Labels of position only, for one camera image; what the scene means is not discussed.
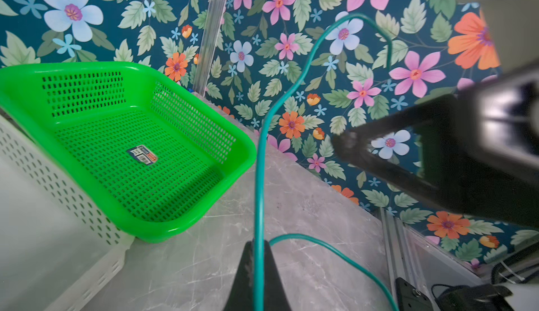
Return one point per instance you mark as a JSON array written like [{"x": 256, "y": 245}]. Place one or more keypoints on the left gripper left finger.
[{"x": 241, "y": 294}]

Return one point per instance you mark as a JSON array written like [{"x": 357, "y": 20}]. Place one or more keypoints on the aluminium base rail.
[{"x": 419, "y": 261}]

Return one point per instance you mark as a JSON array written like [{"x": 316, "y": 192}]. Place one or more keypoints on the cream perforated basket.
[{"x": 58, "y": 250}]

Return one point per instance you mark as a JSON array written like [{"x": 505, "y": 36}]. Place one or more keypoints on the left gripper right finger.
[{"x": 274, "y": 296}]

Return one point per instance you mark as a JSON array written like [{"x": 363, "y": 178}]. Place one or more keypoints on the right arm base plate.
[{"x": 410, "y": 298}]

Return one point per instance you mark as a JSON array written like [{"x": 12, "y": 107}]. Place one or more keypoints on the barcode sticker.
[{"x": 143, "y": 155}]

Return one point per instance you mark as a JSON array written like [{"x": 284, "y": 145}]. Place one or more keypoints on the green plastic basket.
[{"x": 85, "y": 116}]

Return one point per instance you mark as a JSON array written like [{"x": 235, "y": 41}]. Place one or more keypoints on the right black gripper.
[{"x": 479, "y": 149}]

